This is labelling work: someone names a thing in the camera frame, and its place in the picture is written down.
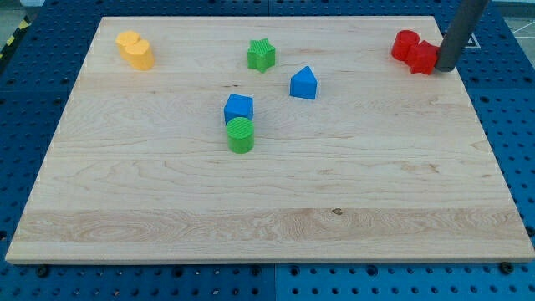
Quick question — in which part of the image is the green star block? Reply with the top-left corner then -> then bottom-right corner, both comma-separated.
247,38 -> 276,73

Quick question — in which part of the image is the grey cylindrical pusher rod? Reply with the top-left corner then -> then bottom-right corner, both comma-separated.
435,0 -> 490,72

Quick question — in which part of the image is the red star block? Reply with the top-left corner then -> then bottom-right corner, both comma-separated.
405,40 -> 439,75

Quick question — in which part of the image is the wooden board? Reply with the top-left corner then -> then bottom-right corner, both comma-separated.
6,16 -> 534,265

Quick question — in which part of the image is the yellow heart block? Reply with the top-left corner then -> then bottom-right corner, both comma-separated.
125,39 -> 155,70

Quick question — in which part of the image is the red cylinder block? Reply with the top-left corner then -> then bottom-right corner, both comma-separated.
390,29 -> 420,61

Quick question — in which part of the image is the blue cube block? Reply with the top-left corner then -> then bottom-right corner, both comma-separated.
223,94 -> 254,124

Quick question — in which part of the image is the blue triangle block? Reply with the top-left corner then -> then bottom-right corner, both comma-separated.
289,66 -> 318,99

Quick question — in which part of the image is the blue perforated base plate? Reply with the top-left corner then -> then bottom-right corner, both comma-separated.
1,0 -> 534,300

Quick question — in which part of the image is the yellow cylinder block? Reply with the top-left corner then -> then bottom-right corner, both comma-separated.
115,30 -> 140,60

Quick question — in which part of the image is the green cylinder block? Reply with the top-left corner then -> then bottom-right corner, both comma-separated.
226,117 -> 254,154

